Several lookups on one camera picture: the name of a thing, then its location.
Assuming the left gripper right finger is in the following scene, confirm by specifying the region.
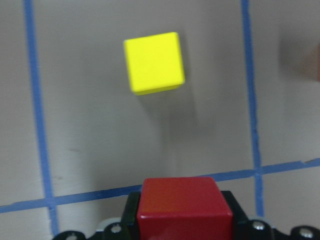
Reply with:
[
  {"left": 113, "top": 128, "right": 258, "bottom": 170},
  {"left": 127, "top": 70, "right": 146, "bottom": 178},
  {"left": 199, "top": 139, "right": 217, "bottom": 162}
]
[{"left": 221, "top": 190, "right": 320, "bottom": 240}]

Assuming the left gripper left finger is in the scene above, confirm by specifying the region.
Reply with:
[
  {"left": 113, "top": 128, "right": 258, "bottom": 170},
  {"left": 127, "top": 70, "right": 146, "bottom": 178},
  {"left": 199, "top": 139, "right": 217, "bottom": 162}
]
[{"left": 53, "top": 191, "right": 140, "bottom": 240}]

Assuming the red wooden block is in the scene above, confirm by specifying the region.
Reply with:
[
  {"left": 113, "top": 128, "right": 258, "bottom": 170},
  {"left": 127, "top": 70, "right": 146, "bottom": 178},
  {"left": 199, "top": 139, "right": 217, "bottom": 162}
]
[{"left": 136, "top": 177, "right": 233, "bottom": 240}]

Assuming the yellow wooden block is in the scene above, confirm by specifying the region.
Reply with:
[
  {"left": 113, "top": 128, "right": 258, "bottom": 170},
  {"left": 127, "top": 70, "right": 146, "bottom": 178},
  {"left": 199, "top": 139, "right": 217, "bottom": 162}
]
[{"left": 123, "top": 32, "right": 186, "bottom": 96}]

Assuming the orange wooden block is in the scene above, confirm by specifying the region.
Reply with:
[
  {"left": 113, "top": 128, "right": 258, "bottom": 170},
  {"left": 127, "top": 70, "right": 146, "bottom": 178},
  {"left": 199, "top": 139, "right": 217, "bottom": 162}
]
[{"left": 310, "top": 43, "right": 320, "bottom": 82}]

